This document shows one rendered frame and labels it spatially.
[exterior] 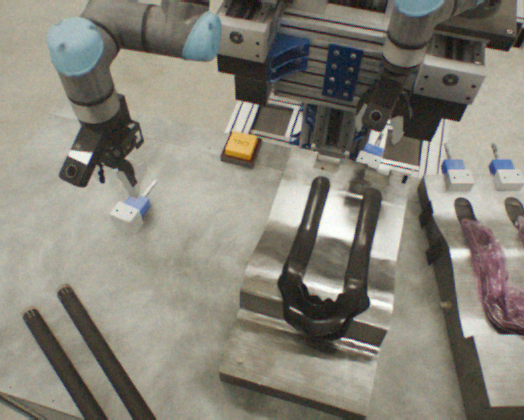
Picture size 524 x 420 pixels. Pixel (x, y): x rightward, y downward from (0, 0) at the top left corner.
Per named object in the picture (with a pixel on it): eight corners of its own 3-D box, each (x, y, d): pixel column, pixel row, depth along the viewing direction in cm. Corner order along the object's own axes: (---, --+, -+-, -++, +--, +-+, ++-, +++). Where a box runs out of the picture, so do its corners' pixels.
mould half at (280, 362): (290, 171, 120) (293, 132, 109) (401, 198, 116) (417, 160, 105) (220, 380, 94) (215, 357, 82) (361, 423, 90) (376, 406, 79)
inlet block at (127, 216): (148, 183, 118) (143, 168, 113) (167, 191, 116) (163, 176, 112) (115, 227, 111) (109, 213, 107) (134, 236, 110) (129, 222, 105)
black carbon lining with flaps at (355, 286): (311, 179, 110) (316, 151, 102) (386, 197, 108) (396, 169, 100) (266, 329, 92) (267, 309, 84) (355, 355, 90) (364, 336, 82)
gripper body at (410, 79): (412, 93, 106) (429, 45, 95) (400, 121, 101) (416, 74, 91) (376, 81, 107) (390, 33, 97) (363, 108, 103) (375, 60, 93)
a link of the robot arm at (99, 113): (96, 113, 79) (53, 96, 81) (103, 133, 83) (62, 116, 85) (124, 82, 83) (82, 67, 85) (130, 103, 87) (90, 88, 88)
